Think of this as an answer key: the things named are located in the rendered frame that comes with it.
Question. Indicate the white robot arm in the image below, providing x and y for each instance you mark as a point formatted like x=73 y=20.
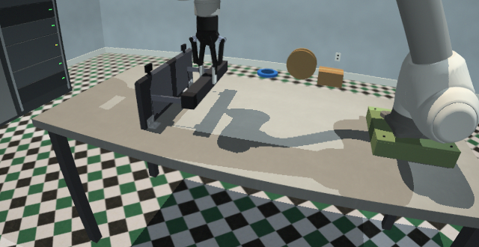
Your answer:
x=441 y=100

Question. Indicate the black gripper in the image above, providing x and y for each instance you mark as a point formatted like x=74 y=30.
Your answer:
x=207 y=34

